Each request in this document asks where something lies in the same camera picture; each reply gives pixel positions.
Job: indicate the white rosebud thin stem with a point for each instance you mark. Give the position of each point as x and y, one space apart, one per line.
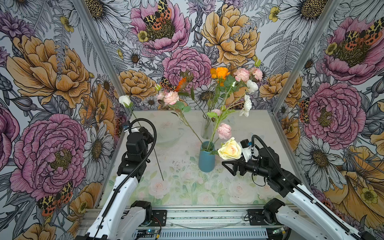
125 101

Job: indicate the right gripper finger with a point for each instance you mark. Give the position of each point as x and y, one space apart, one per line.
230 162
233 168

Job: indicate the yellow orange poppy stem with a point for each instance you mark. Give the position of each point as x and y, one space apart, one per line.
223 85

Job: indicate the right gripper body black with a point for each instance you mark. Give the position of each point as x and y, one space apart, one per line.
240 167

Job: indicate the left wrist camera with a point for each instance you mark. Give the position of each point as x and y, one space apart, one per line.
126 127

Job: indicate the small pink carnation stem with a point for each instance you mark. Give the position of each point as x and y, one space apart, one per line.
222 131

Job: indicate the teal ceramic vase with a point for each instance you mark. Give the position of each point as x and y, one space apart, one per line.
206 158

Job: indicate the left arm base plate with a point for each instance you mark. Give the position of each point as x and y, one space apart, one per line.
155 219

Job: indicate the cream rose stem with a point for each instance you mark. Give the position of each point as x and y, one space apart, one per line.
230 150

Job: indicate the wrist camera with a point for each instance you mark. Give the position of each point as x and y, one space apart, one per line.
247 150
126 127

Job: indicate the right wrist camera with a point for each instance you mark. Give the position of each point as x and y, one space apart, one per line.
247 150

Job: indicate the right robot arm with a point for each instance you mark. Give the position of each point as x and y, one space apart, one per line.
322 223

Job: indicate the white daisy flower stem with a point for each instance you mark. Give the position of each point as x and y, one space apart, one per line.
239 100

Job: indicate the aluminium front rail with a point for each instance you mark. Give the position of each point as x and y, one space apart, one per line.
214 218

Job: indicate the large pink peony stem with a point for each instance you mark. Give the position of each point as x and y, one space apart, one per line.
250 77

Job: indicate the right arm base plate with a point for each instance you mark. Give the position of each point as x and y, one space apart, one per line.
258 217

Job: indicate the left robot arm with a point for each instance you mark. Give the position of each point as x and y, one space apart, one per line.
114 222

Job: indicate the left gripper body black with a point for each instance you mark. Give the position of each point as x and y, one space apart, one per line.
132 129

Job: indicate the clear ribbed glass vase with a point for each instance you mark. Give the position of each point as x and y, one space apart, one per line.
207 128

